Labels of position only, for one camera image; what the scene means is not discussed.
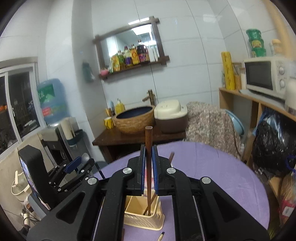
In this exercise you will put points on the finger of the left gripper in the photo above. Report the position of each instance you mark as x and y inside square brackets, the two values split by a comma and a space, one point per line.
[72, 165]
[84, 171]

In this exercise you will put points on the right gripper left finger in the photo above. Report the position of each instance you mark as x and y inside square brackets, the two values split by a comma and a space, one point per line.
[95, 210]

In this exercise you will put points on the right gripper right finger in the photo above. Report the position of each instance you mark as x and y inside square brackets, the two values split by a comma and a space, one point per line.
[202, 210]

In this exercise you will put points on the dark chopstick gold band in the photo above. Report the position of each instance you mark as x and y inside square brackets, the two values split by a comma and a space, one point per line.
[161, 236]

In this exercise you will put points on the brown wooden chopstick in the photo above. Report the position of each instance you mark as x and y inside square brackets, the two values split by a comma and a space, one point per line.
[171, 157]
[148, 158]

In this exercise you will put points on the water dispenser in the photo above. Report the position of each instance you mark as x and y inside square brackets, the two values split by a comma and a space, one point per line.
[63, 150]

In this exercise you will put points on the glass pot lid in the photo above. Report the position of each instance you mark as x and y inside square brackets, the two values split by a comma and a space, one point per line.
[20, 184]

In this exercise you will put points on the paper cup stack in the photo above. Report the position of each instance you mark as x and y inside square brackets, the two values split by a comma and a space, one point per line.
[67, 129]

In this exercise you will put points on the beige perforated utensil holder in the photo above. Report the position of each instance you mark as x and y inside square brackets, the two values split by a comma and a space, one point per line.
[137, 216]

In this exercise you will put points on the dark wooden counter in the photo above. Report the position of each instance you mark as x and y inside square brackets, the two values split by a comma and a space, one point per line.
[114, 144]

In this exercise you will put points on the purple floral tablecloth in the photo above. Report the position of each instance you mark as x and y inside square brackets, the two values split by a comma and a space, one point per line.
[198, 160]

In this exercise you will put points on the yellow mug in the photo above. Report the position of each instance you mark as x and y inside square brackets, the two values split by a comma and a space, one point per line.
[109, 124]

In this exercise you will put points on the blue water jug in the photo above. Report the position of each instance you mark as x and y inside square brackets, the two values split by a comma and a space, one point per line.
[53, 101]

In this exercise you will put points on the yellow soap bottle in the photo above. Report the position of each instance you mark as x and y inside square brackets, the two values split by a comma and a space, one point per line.
[120, 107]

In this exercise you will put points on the woven basket sink bowl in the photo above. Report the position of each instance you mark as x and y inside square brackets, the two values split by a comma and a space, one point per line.
[135, 120]

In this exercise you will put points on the colourful filled plastic bag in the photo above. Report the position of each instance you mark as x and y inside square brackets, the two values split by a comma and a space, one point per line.
[287, 198]

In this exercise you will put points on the floral cloth cover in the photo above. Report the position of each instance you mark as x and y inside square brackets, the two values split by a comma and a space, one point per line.
[212, 126]

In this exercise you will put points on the white rice cooker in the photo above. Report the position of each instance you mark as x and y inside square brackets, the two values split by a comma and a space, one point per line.
[171, 116]

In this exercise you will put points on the black garbage bag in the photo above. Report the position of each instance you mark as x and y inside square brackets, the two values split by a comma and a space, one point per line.
[273, 148]

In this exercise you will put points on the bronze faucet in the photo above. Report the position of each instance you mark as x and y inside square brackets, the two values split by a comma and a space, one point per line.
[150, 97]

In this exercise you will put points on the wooden shelf unit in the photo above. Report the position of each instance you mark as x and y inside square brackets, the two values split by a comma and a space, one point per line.
[259, 103]

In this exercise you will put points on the wooden framed mirror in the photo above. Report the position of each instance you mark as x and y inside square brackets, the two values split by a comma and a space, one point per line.
[133, 46]

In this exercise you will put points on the white kettle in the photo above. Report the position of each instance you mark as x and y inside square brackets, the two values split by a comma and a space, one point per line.
[290, 97]

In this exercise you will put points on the yellow chopstick package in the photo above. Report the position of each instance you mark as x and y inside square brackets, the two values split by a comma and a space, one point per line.
[228, 70]

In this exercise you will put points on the white microwave oven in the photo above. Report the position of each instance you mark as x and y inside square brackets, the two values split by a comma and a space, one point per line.
[269, 75]

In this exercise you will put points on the green instant noodle cups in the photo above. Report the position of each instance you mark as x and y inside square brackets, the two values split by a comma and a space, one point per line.
[256, 43]

